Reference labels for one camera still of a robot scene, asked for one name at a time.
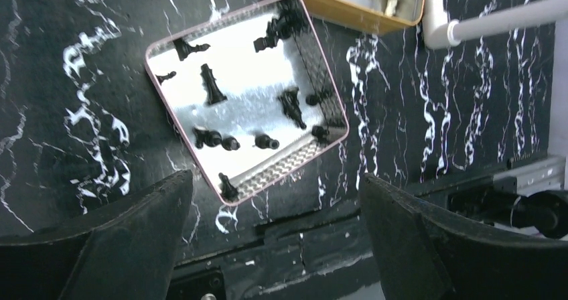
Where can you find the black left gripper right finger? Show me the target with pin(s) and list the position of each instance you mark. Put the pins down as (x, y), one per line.
(427, 252)

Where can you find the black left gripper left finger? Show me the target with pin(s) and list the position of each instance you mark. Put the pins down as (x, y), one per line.
(124, 250)

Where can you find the black chess pawn lying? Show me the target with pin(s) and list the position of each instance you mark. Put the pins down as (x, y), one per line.
(264, 141)

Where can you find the black chess pawn piece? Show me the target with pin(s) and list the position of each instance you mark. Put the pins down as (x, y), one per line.
(168, 76)

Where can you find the black chess queen piece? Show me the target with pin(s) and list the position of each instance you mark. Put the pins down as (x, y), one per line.
(215, 95)

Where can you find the black chess bishop piece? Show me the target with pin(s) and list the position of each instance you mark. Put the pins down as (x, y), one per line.
(290, 103)

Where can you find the black chess piece pile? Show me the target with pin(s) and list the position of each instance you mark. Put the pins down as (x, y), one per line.
(290, 20)

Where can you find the pink-rimmed silver tin tray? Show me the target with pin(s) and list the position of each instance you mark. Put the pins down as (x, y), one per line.
(236, 170)

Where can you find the gold-rimmed tin tray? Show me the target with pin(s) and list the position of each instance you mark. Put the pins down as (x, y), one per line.
(369, 16)

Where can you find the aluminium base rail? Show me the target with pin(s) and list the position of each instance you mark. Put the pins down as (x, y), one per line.
(536, 176)

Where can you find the white PVC pipe frame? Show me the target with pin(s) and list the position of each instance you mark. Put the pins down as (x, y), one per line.
(440, 32)

